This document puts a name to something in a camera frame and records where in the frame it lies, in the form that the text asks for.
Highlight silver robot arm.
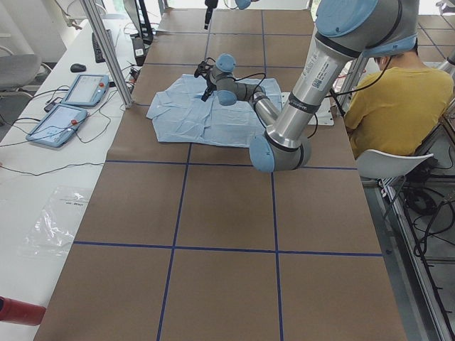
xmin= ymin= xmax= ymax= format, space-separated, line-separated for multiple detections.
xmin=194 ymin=1 xmax=419 ymax=173
xmin=203 ymin=0 xmax=256 ymax=30

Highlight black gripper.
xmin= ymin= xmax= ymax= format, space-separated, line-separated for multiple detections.
xmin=204 ymin=0 xmax=218 ymax=29
xmin=201 ymin=76 xmax=217 ymax=102

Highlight near blue teach pendant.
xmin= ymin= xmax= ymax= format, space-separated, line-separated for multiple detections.
xmin=26 ymin=104 xmax=88 ymax=148

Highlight black keyboard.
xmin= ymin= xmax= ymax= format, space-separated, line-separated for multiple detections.
xmin=92 ymin=29 xmax=114 ymax=63

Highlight far blue teach pendant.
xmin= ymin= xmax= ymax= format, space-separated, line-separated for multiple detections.
xmin=61 ymin=73 xmax=109 ymax=108

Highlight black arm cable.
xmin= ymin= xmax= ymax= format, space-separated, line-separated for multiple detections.
xmin=232 ymin=72 xmax=267 ymax=90

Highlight light blue button shirt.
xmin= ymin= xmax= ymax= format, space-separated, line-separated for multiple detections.
xmin=146 ymin=74 xmax=264 ymax=148

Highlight black computer mouse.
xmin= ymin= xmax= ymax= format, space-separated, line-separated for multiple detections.
xmin=70 ymin=63 xmax=87 ymax=73

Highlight grey office chair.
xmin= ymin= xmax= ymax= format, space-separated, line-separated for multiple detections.
xmin=1 ymin=54 xmax=41 ymax=91

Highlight red cylinder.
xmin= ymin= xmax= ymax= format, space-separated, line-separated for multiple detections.
xmin=0 ymin=296 xmax=46 ymax=326

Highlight aluminium frame post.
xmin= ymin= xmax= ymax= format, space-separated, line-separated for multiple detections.
xmin=80 ymin=0 xmax=133 ymax=109

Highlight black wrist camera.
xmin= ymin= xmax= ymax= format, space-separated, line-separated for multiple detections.
xmin=193 ymin=60 xmax=214 ymax=79

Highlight blue teach pendant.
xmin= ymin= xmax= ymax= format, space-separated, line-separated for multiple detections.
xmin=26 ymin=104 xmax=88 ymax=148
xmin=61 ymin=73 xmax=109 ymax=108

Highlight person in yellow shirt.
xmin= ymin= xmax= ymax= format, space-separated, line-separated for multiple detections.
xmin=344 ymin=48 xmax=454 ymax=158

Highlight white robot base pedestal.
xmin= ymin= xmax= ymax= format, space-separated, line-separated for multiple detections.
xmin=309 ymin=99 xmax=334 ymax=126

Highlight white chair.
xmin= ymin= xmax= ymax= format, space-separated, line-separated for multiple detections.
xmin=356 ymin=149 xmax=434 ymax=196

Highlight clear plastic zip bag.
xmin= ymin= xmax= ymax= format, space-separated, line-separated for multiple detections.
xmin=18 ymin=186 xmax=92 ymax=259

